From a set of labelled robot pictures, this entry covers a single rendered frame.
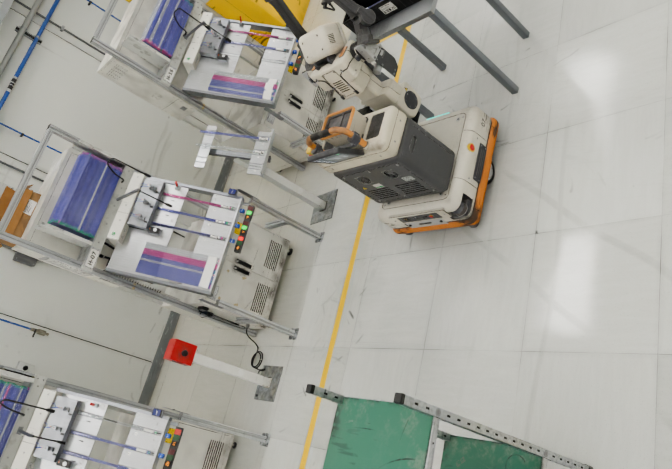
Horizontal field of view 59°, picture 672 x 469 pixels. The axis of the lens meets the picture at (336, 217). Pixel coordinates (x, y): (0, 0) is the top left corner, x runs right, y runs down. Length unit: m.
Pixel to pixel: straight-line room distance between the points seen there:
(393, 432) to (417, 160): 1.52
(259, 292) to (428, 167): 1.84
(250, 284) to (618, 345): 2.59
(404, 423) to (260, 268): 2.67
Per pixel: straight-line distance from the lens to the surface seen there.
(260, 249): 4.47
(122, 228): 4.11
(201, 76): 4.70
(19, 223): 4.36
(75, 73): 6.02
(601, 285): 2.87
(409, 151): 3.03
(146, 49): 4.61
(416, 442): 1.93
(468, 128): 3.41
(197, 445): 4.25
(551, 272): 3.01
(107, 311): 5.69
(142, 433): 3.83
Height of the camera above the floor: 2.38
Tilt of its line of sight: 33 degrees down
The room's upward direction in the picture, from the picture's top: 60 degrees counter-clockwise
